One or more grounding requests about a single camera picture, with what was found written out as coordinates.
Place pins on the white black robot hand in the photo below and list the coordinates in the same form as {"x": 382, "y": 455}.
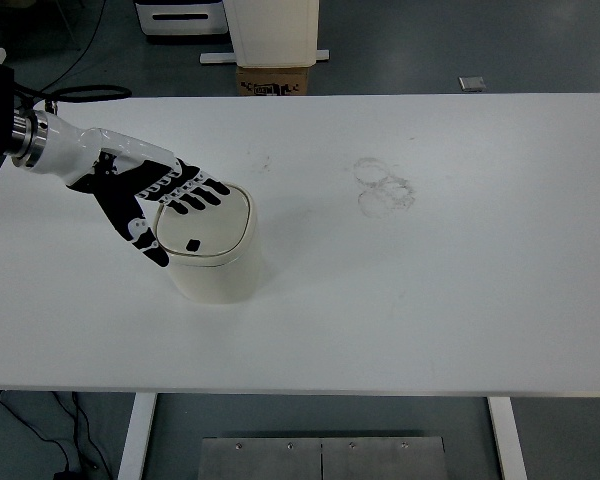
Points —
{"x": 117, "y": 170}

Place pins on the cream tabletop trash can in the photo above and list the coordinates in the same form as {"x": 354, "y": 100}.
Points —
{"x": 214, "y": 254}

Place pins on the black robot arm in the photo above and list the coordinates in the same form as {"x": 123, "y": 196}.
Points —
{"x": 117, "y": 170}

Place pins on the brown cardboard box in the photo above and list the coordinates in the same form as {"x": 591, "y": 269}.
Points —
{"x": 272, "y": 81}

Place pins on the white floor bar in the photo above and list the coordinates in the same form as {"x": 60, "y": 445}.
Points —
{"x": 322, "y": 55}

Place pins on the white appliance with slot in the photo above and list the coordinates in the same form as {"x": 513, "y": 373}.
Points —
{"x": 181, "y": 18}

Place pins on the large white bin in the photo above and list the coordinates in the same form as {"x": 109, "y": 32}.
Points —
{"x": 273, "y": 33}

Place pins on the white left table leg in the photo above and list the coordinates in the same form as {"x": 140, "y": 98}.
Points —
{"x": 137, "y": 437}

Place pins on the white table leg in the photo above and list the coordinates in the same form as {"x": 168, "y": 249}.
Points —
{"x": 507, "y": 440}
{"x": 137, "y": 437}

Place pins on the small grey floor object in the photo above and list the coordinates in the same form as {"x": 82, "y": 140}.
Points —
{"x": 472, "y": 84}

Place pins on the white right table leg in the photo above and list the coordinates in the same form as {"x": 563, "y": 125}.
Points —
{"x": 507, "y": 440}

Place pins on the metal base plate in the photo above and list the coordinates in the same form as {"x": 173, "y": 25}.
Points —
{"x": 323, "y": 458}

